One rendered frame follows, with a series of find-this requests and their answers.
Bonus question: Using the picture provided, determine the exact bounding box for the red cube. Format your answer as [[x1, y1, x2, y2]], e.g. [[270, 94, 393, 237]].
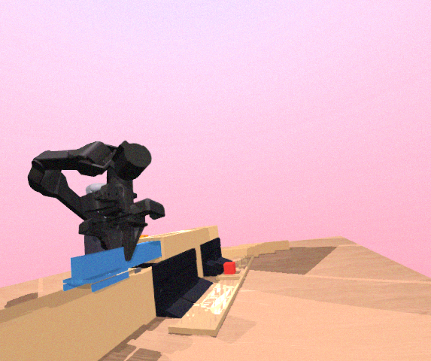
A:
[[224, 262, 236, 275]]

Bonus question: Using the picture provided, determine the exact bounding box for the blue long bar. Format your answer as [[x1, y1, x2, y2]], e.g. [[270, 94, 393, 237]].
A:
[[62, 241, 162, 292]]

